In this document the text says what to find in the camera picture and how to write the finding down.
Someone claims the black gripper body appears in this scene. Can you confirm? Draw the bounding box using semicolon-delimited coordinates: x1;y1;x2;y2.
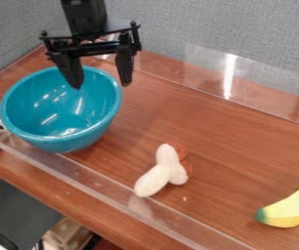
39;0;142;63

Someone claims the clear acrylic front barrier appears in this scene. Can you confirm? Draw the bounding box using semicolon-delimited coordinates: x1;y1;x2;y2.
0;101;257;250

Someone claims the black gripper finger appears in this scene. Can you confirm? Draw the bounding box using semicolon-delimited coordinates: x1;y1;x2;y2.
116;46;134;87
51;52;85;90

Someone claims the blue ceramic bowl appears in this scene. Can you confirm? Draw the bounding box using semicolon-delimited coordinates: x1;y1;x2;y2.
0;66;122;152

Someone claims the clear acrylic barrier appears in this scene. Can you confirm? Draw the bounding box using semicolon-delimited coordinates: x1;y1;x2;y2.
0;101;257;250
136;43;299;123

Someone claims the wooden object below table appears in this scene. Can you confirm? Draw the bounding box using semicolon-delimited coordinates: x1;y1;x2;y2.
42;218;92;250

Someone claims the clear acrylic back barrier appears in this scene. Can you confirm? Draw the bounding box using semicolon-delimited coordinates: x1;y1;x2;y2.
136;43;299;123

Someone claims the yellow toy banana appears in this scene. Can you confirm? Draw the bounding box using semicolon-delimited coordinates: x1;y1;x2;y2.
256;189;299;228

